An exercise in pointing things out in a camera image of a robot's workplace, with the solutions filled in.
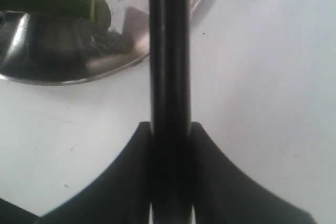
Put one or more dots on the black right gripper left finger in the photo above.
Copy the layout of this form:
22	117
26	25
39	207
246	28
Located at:
119	195

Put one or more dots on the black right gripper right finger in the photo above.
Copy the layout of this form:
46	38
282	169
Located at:
224	194

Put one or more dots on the black handled knife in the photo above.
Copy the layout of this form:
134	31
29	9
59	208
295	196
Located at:
171	109

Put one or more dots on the green cucumber slice piece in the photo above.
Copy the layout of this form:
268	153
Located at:
102	15

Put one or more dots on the round steel plate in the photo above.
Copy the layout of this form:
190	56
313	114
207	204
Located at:
52	50

